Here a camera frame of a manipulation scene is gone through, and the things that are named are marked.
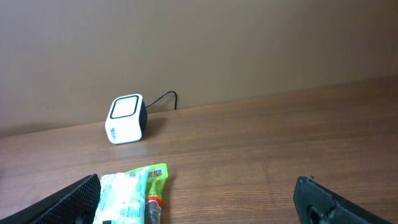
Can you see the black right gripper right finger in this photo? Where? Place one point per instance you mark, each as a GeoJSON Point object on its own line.
{"type": "Point", "coordinates": [316, 204]}

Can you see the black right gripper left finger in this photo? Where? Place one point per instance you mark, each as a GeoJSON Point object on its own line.
{"type": "Point", "coordinates": [76, 203]}

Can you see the teal white tissue pack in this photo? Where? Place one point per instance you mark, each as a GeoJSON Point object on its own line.
{"type": "Point", "coordinates": [122, 198]}

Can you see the green snack bag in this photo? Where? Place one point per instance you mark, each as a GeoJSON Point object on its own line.
{"type": "Point", "coordinates": [146, 198]}

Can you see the white barcode scanner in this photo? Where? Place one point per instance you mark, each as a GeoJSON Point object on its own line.
{"type": "Point", "coordinates": [126, 120]}

